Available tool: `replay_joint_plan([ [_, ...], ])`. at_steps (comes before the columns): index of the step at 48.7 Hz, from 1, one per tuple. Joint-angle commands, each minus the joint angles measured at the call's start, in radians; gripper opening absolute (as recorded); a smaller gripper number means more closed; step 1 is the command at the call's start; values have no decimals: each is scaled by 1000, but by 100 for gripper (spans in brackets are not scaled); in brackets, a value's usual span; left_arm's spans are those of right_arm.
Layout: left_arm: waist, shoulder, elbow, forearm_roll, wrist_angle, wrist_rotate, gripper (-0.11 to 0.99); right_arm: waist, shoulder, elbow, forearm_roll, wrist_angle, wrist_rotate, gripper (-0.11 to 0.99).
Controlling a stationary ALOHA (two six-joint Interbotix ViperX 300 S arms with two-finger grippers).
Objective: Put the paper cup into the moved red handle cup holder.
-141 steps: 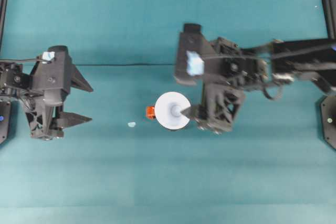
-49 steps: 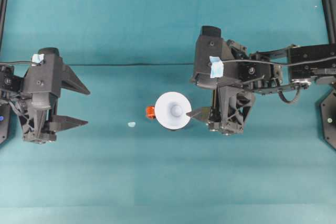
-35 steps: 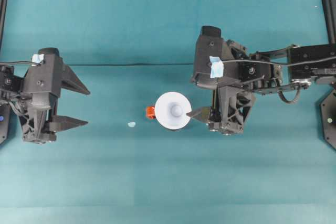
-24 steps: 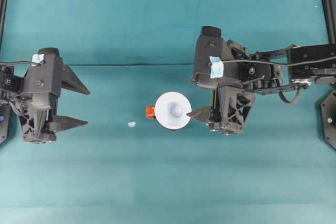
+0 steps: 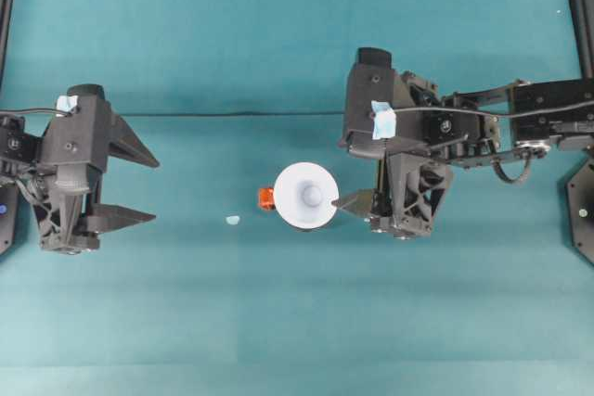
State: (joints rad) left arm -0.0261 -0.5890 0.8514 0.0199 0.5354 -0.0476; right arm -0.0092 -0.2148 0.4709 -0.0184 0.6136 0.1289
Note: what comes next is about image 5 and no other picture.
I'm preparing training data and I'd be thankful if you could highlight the white paper cup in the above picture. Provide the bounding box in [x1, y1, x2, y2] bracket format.
[272, 161, 341, 234]

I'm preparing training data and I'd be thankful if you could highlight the blue tape label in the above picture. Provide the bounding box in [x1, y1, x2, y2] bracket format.
[56, 94, 80, 115]
[370, 99, 397, 141]

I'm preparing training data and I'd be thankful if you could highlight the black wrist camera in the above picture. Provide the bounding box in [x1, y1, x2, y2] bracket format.
[340, 46, 406, 159]
[43, 83, 114, 174]

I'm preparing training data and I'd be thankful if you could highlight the black camera cable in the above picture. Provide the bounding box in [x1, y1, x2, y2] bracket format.
[0, 107, 66, 118]
[392, 99, 594, 120]

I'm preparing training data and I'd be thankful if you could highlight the black corrugated cable loop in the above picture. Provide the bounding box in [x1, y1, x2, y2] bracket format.
[490, 148, 534, 185]

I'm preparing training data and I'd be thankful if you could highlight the black frame rail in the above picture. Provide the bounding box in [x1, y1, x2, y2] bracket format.
[566, 0, 594, 81]
[0, 0, 18, 87]

